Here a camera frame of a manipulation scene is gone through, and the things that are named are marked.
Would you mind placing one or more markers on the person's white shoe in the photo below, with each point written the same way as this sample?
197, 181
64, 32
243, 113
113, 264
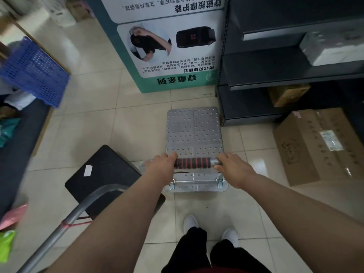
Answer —
190, 222
231, 235

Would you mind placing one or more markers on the bright green plastic bag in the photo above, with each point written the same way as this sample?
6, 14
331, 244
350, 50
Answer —
6, 245

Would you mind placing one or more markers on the blue plastic crate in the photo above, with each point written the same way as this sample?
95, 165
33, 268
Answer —
34, 72

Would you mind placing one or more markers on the person's right leg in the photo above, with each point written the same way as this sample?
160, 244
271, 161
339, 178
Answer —
236, 260

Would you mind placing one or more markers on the silver platform hand trolley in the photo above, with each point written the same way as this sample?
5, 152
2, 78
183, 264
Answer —
193, 130

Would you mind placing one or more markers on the teal plastic bag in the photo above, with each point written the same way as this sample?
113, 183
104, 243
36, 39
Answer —
8, 132

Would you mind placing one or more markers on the person's leg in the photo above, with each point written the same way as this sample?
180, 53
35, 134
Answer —
189, 250
236, 260

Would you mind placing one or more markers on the large brown cardboard box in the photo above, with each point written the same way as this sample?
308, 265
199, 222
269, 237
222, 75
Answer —
318, 144

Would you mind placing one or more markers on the person's left hand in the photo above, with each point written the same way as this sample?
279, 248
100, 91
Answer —
159, 170

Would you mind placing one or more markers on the person's right thumb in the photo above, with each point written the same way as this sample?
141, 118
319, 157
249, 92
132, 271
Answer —
219, 168

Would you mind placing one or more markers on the pink plastic bag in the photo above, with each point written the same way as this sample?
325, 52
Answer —
12, 217

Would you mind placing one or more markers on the person's left forearm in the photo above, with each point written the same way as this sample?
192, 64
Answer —
119, 227

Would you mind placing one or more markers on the person's left white shoe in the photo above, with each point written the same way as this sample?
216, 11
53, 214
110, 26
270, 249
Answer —
190, 222

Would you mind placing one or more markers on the white carton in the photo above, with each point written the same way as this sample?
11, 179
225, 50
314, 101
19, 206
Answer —
64, 12

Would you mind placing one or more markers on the person's left fingers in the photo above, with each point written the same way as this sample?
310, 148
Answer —
168, 156

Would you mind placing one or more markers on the person's left leg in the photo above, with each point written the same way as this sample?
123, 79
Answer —
189, 250

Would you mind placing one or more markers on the person's right forearm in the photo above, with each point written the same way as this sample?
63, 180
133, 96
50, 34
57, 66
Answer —
301, 224

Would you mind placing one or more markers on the small brown cardboard box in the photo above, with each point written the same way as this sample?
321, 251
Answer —
288, 95

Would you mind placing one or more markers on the white cloth bundle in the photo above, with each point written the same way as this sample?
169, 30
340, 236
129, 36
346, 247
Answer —
18, 100

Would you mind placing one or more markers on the dark metal shelf unit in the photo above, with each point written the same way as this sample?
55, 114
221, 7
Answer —
256, 71

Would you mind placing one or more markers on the white wrapped box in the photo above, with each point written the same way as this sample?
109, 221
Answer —
332, 45

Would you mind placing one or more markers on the teal and white advertising board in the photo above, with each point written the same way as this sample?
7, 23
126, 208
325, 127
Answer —
182, 73

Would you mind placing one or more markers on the person's right white shoe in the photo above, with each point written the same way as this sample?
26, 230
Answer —
231, 235

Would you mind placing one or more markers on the brown carton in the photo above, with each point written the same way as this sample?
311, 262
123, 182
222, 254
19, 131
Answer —
79, 8

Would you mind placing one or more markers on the person's right hand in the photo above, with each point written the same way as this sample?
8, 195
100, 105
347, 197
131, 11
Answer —
236, 170

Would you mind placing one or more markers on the dark low bench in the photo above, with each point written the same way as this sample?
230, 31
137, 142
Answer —
20, 156

